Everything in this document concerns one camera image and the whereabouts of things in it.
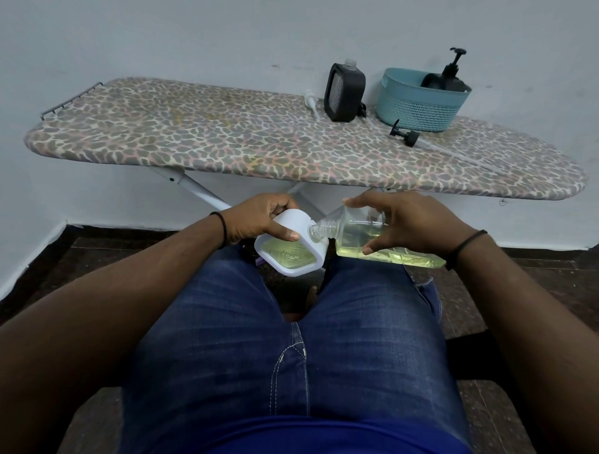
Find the white plastic funnel container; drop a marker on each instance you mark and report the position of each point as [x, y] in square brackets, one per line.
[292, 248]

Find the white ironing board leg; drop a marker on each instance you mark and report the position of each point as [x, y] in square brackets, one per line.
[196, 187]

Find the person's left forearm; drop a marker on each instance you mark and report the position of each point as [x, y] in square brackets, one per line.
[103, 327]

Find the teal plastic basket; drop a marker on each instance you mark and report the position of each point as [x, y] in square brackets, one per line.
[419, 105]

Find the leopard print ironing board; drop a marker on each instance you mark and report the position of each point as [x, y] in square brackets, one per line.
[234, 135]

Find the clear bottle of yellow liquid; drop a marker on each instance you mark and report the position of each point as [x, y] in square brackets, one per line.
[374, 245]

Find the person's right thumb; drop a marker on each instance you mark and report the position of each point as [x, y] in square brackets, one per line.
[375, 243]

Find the person's right hand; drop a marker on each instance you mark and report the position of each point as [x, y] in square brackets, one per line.
[416, 220]

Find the person's foot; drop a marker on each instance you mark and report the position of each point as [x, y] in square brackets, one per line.
[304, 308]

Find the black pump with tube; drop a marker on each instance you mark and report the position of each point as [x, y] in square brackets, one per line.
[407, 135]

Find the person's left hand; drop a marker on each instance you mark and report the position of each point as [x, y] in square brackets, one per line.
[250, 217]

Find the blue shirt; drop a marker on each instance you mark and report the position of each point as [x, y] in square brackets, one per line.
[327, 435]

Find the black wrist band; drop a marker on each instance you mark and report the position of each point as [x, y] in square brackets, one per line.
[222, 229]
[463, 248]

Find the person's right forearm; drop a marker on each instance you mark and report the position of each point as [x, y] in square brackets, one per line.
[529, 327]

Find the black square bottle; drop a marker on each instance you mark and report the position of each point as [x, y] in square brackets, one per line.
[344, 93]

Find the black left wrist band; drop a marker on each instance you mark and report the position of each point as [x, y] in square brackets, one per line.
[222, 229]

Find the black right wrist band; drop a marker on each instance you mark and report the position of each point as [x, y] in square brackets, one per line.
[463, 248]

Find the person's left thumb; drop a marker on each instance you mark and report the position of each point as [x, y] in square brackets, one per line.
[284, 230]

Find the black pump dispenser bottle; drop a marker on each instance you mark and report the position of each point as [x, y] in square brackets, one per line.
[449, 75]

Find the white pump with tube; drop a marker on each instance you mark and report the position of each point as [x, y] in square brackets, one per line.
[310, 100]

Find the blue denim jeans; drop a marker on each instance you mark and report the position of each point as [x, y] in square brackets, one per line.
[290, 346]

